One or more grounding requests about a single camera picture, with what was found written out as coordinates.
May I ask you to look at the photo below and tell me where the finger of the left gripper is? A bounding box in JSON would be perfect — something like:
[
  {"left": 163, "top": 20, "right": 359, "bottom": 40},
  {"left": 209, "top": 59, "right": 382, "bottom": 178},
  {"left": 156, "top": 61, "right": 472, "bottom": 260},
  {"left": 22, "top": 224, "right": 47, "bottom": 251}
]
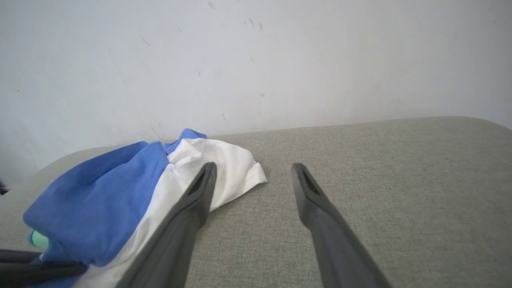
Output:
[
  {"left": 0, "top": 261, "right": 87, "bottom": 288},
  {"left": 0, "top": 250, "right": 42, "bottom": 264}
]

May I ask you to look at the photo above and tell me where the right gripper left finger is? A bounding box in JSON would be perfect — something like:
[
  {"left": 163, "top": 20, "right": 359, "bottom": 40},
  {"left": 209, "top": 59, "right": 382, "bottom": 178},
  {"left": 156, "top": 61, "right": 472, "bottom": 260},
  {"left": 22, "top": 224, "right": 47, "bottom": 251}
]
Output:
[{"left": 115, "top": 162, "right": 218, "bottom": 288}]

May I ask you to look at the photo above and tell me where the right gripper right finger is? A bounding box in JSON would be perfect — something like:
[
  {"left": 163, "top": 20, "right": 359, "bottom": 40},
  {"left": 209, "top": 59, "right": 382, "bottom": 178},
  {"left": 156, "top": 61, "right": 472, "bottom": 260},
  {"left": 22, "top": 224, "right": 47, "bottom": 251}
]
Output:
[{"left": 291, "top": 162, "right": 393, "bottom": 288}]

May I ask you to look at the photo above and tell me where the blue and white garment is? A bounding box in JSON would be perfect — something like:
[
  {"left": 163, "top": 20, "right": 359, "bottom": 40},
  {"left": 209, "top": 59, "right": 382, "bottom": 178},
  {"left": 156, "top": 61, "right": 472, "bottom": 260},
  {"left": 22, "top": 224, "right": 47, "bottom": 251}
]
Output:
[{"left": 23, "top": 128, "right": 268, "bottom": 288}]

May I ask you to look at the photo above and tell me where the green cable connector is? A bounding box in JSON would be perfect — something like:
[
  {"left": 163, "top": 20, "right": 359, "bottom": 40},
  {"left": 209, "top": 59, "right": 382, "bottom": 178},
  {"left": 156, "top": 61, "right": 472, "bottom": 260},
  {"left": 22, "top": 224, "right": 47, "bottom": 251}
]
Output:
[{"left": 29, "top": 230, "right": 49, "bottom": 248}]

